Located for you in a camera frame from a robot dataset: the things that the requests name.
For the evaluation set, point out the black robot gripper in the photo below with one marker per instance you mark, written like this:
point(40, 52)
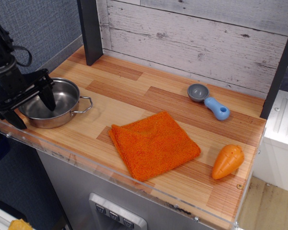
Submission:
point(22, 88)

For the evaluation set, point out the stainless steel pot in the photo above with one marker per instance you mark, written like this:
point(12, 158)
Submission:
point(68, 101)

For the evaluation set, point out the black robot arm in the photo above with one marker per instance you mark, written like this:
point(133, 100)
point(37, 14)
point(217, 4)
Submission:
point(8, 62)

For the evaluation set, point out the clear acrylic shelf guard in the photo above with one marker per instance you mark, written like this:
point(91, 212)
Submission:
point(124, 92)

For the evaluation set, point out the orange folded towel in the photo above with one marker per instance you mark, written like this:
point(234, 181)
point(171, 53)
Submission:
point(153, 146)

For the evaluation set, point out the silver toy fridge cabinet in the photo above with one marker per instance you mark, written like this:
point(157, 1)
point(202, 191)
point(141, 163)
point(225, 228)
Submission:
point(165, 202)

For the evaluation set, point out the yellow object bottom left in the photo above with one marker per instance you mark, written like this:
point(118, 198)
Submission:
point(19, 224)

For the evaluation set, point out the silver dispenser button panel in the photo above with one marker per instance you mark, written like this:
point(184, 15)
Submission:
point(110, 216)

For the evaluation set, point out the blue grey toy scoop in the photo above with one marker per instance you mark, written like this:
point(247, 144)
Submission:
point(200, 93)

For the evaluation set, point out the orange plastic toy carrot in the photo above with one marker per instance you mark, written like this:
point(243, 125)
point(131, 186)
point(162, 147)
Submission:
point(229, 159)

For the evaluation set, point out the white appliance at right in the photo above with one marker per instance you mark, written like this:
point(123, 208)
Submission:
point(271, 163)

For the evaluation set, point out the dark grey left post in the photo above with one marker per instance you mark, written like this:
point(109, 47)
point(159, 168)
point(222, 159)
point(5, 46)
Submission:
point(90, 30)

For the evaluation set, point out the dark grey post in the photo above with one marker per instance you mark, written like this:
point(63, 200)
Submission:
point(90, 30)
point(276, 83)

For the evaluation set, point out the dark grey right post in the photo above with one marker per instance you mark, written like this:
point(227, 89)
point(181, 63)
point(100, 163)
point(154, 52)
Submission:
point(276, 83)

